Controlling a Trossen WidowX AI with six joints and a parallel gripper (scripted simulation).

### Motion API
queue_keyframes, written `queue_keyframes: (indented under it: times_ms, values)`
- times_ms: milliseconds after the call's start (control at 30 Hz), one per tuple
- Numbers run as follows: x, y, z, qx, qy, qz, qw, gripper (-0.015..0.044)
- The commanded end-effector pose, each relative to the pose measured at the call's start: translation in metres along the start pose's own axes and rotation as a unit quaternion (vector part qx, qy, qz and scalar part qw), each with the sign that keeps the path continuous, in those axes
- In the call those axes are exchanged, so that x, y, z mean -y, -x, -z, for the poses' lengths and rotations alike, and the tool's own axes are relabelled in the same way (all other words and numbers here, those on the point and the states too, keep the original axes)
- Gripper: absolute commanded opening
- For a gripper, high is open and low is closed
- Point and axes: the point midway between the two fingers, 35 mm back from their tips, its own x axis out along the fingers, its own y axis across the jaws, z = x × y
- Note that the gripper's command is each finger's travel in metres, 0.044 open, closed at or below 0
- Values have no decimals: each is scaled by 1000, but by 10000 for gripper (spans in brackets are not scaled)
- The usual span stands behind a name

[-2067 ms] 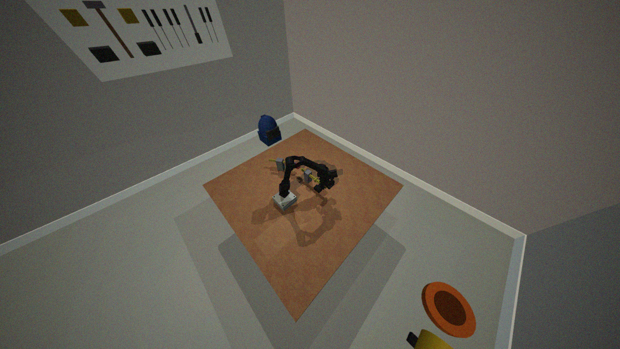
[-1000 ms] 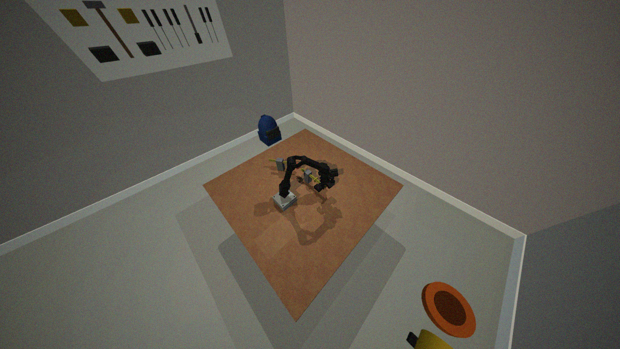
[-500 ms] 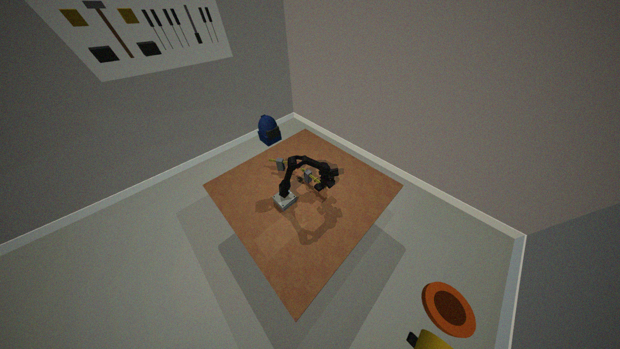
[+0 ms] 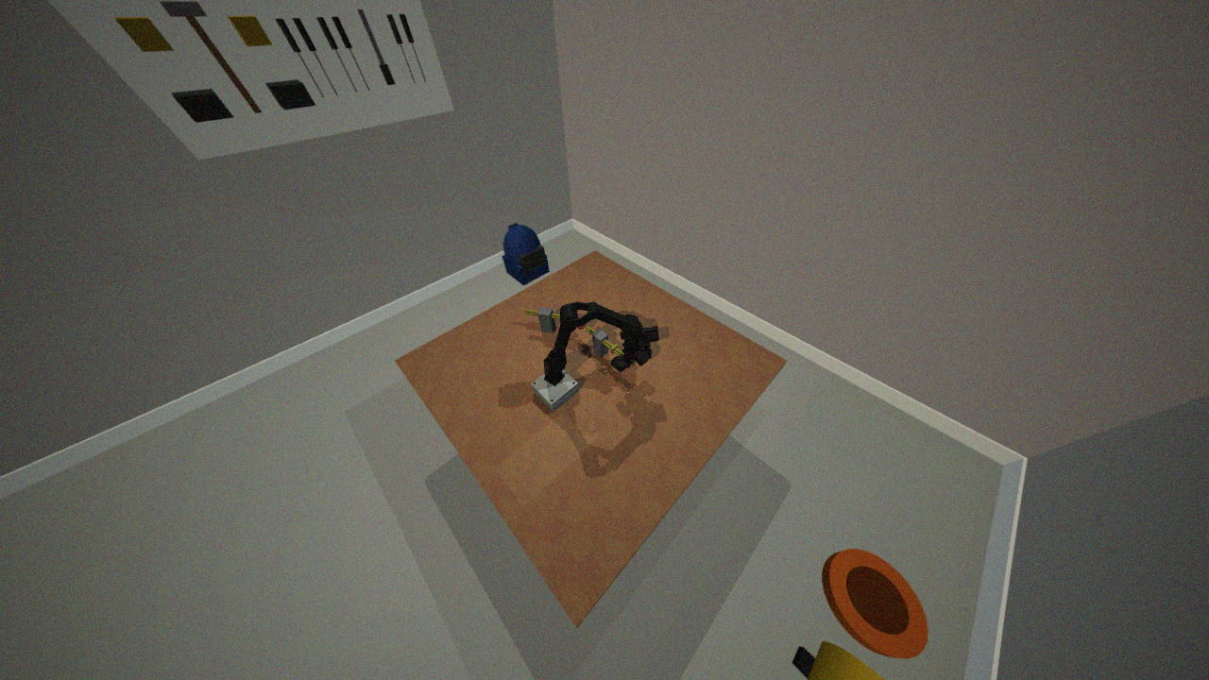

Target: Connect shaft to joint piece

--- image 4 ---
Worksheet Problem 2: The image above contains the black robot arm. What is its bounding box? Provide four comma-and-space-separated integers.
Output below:
544, 302, 659, 386

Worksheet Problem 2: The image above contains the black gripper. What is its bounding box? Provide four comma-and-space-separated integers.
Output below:
611, 340, 650, 371

